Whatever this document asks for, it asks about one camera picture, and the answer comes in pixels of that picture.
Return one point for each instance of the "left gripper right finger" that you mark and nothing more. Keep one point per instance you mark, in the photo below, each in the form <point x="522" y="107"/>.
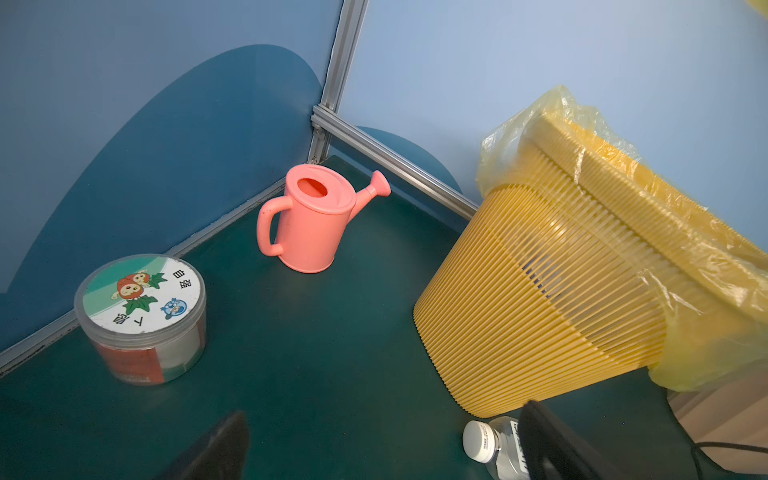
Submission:
<point x="554" y="451"/>

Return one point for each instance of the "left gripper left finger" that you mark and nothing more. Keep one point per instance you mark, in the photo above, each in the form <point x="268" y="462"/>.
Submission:
<point x="220" y="453"/>

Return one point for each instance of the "grey label clear bottle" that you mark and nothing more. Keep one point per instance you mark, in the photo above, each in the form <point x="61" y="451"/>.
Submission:
<point x="497" y="445"/>

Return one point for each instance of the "yellow slatted waste bin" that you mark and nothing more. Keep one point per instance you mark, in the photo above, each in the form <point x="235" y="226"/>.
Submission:
<point x="529" y="305"/>

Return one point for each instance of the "clear yellow bin liner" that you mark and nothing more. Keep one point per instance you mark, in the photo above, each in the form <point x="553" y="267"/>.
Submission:
<point x="709" y="281"/>

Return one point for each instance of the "small round tin can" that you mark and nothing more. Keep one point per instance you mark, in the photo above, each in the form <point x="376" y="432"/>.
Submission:
<point x="146" y="317"/>

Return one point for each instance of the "peach ribbed flower pot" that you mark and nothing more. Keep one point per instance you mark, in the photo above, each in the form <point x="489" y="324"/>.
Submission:
<point x="735" y="413"/>

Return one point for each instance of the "pink plastic watering can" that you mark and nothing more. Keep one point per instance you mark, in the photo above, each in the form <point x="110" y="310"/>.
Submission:
<point x="304" y="227"/>

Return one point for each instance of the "aluminium frame rail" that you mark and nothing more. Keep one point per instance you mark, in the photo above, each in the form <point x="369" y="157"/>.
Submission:
<point x="331" y="123"/>

